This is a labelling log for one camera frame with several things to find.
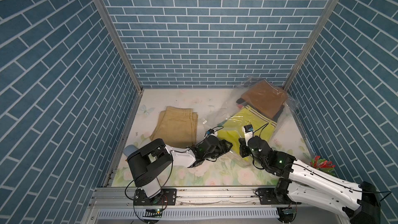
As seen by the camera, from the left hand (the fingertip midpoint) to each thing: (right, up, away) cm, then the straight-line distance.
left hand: (234, 150), depth 82 cm
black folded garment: (+9, +27, +23) cm, 36 cm away
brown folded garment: (+28, +29, +27) cm, 49 cm away
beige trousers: (-33, +10, +14) cm, 37 cm away
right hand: (+2, +6, -4) cm, 7 cm away
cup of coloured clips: (+43, -5, -9) cm, 44 cm away
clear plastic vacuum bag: (+4, +22, +26) cm, 34 cm away
